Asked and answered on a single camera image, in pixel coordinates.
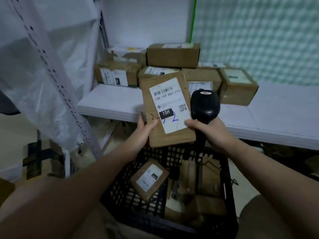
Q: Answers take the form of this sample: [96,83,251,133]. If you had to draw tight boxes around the black barcode scanner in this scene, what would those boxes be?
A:
[190,89,221,162]

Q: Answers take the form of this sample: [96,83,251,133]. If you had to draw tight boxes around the person's left forearm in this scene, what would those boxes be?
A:
[0,146,140,239]

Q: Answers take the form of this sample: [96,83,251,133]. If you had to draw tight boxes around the brown parcel white label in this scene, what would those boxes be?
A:
[140,71,197,148]

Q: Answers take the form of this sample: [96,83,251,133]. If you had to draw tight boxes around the black plastic crate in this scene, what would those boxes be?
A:
[100,144,239,239]

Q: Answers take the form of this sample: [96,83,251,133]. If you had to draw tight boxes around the small square parcel white label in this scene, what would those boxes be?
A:
[129,160,170,201]

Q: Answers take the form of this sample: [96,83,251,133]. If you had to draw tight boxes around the dark metal shelf post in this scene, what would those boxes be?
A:
[99,10,110,49]

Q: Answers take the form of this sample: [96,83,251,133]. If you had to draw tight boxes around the person's olive shorts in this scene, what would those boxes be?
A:
[235,195,301,239]

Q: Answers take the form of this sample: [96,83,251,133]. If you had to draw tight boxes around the plain brown cardboard parcel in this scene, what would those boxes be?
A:
[199,157,223,197]
[164,195,227,223]
[179,158,200,197]

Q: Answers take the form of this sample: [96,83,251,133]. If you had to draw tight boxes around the person's right forearm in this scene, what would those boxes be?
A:
[224,141,319,239]

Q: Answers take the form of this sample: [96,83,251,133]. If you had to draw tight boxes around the white shelf board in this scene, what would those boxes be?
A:
[76,83,319,151]

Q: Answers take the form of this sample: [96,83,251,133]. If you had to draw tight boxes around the person's right hand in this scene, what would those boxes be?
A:
[184,117,240,154]

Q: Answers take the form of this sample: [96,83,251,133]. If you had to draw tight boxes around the cardboard box with black tape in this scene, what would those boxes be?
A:
[22,139,67,180]

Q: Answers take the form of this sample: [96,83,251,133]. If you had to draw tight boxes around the white perforated shelf upright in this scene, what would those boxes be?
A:
[7,0,104,160]

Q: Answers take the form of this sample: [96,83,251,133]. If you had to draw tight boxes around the pile of cardboard shipping boxes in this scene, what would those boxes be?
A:
[94,43,259,106]

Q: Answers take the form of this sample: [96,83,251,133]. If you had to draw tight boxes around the person's left hand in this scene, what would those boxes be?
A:
[123,113,159,161]

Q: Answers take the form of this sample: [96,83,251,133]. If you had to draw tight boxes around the green vertical trim strip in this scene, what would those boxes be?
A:
[190,0,198,43]

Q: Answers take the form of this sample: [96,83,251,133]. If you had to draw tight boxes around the translucent plastic sheet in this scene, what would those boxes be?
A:
[0,0,101,153]

